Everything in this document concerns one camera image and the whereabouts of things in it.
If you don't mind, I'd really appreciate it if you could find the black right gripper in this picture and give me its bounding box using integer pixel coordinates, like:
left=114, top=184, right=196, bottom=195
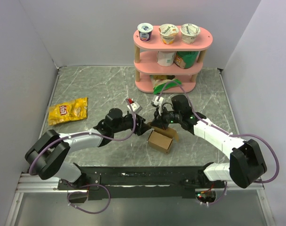
left=151, top=105, right=182, bottom=130

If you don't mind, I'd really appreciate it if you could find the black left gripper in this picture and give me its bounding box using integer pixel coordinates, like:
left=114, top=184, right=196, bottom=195
left=113, top=113, right=151, bottom=136

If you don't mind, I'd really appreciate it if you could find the brown cardboard paper box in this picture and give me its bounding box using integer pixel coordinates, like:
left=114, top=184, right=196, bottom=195
left=147, top=122, right=179, bottom=154

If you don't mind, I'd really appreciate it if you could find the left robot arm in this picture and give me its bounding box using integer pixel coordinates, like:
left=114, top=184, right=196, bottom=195
left=25, top=108, right=151, bottom=189

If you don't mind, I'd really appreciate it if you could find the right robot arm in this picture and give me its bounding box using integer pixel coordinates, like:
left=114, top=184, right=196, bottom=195
left=151, top=95, right=267, bottom=188

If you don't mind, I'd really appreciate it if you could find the green white snack bag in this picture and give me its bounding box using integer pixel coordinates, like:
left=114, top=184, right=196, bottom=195
left=150, top=75, right=182, bottom=94

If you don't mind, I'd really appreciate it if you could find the pink three-tier shelf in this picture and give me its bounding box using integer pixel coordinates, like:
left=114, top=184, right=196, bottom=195
left=133, top=25, right=213, bottom=93

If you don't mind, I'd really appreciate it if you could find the white paper cup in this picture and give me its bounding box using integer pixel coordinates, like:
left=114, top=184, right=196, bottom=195
left=157, top=51, right=175, bottom=67

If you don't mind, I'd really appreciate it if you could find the green snack canister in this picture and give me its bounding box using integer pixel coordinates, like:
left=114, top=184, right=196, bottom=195
left=174, top=51, right=199, bottom=69

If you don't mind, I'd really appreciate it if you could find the yellow Lays chip bag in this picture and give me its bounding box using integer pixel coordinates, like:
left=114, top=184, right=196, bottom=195
left=48, top=97, right=88, bottom=126

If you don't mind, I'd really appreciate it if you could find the orange Chobani yogurt cup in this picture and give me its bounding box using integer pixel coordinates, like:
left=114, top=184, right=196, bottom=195
left=159, top=24, right=179, bottom=45

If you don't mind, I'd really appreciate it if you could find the blue yogurt cup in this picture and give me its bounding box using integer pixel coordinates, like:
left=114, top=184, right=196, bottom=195
left=137, top=23, right=153, bottom=42

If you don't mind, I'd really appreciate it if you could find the white Chobani yogurt cup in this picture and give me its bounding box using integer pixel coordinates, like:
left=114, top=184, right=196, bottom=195
left=180, top=24, right=201, bottom=44

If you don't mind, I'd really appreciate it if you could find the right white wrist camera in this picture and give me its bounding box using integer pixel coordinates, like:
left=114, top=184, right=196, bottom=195
left=151, top=95, right=164, bottom=115

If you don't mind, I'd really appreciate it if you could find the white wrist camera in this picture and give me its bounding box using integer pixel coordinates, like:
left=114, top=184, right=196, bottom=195
left=125, top=98, right=142, bottom=114
left=151, top=95, right=164, bottom=115

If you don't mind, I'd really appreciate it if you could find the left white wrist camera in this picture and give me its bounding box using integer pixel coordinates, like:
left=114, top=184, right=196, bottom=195
left=125, top=98, right=142, bottom=114

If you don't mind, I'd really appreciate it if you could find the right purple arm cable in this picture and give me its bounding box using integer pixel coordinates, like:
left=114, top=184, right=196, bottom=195
left=158, top=81, right=280, bottom=184

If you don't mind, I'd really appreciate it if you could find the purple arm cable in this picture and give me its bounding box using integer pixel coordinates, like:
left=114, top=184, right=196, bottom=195
left=158, top=81, right=280, bottom=184
left=29, top=98, right=137, bottom=176

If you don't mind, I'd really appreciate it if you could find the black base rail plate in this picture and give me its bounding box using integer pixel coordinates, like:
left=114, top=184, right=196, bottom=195
left=57, top=166, right=224, bottom=201

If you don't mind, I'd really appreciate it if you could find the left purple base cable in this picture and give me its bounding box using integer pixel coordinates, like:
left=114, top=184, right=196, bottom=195
left=67, top=183, right=111, bottom=215

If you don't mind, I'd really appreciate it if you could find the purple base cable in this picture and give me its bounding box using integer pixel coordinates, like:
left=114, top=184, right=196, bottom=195
left=199, top=180, right=228, bottom=208
left=67, top=183, right=111, bottom=215

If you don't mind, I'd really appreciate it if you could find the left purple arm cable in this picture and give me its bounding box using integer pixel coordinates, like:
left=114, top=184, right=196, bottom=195
left=29, top=98, right=137, bottom=176

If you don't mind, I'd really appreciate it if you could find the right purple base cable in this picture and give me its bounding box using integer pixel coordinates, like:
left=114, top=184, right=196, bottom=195
left=199, top=180, right=228, bottom=208

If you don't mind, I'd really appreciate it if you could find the aluminium frame rail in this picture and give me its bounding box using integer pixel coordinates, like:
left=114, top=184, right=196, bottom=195
left=6, top=174, right=275, bottom=226

